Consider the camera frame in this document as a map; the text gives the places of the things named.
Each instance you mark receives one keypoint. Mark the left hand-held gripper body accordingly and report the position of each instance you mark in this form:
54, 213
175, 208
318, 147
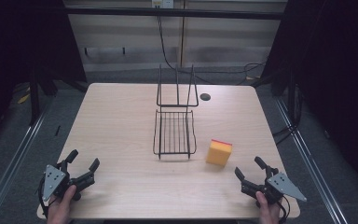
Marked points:
54, 180

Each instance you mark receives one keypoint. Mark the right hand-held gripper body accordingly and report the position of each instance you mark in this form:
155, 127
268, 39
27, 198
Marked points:
280, 184

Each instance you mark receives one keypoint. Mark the yellow sponge with red edge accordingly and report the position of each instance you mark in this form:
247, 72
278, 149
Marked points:
219, 153

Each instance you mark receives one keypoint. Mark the person's left hand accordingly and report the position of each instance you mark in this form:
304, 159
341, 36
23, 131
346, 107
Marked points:
60, 207

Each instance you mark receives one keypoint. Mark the person's right hand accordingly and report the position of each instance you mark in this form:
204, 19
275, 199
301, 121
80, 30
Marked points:
268, 211

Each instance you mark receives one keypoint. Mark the small black floor piece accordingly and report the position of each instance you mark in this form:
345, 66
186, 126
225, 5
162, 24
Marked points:
57, 130

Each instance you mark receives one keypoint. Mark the black metal stand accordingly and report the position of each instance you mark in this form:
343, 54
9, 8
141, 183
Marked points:
34, 99

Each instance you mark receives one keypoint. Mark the yellow floor tape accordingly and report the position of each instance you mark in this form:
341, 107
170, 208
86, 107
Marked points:
23, 99

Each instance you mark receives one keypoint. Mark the black table grommet hole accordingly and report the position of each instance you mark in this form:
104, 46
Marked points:
205, 96

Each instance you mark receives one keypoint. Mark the dark curtain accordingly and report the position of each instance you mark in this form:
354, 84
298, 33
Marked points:
335, 77
18, 46

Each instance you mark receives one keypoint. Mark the metal floor rail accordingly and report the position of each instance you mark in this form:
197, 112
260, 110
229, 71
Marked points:
15, 158
310, 168

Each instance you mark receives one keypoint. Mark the black horizontal frame bar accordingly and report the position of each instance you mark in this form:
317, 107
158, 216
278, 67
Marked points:
174, 13

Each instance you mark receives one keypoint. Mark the white wall socket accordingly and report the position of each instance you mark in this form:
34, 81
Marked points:
162, 3

